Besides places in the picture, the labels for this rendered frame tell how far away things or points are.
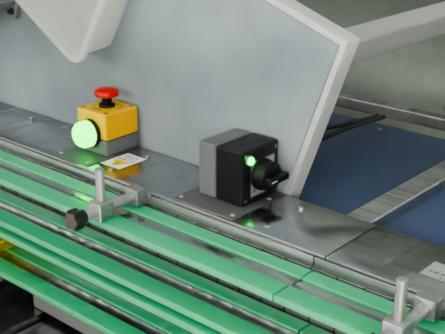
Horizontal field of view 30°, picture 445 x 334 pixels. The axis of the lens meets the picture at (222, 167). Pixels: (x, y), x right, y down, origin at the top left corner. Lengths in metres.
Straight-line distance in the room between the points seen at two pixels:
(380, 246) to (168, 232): 0.28
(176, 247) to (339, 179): 0.34
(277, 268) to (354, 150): 0.45
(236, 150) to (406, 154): 0.40
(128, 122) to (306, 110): 0.34
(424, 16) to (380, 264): 0.51
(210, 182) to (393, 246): 0.27
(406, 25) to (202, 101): 0.33
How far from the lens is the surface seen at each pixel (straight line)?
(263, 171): 1.12
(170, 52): 1.27
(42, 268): 1.41
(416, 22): 1.34
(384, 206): 1.17
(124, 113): 1.33
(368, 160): 1.38
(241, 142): 1.14
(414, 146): 1.47
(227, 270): 1.01
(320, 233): 1.07
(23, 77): 1.58
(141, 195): 1.18
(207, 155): 1.14
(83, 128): 1.31
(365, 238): 1.06
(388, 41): 1.27
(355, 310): 0.95
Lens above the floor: 1.63
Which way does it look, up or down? 45 degrees down
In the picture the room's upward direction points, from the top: 112 degrees counter-clockwise
